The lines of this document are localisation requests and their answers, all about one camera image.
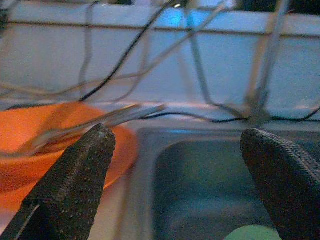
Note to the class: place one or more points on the green plate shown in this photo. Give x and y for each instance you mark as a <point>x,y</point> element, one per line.
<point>250,235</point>

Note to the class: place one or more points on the orange plate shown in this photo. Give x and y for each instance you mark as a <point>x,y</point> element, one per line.
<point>20,130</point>

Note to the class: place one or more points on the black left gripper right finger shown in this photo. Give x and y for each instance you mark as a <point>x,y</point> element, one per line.
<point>287,187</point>

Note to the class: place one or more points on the stainless steel sink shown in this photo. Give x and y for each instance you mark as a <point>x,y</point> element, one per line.
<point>200,187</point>

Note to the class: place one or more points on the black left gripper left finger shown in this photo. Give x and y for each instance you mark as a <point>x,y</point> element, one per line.
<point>70,187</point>

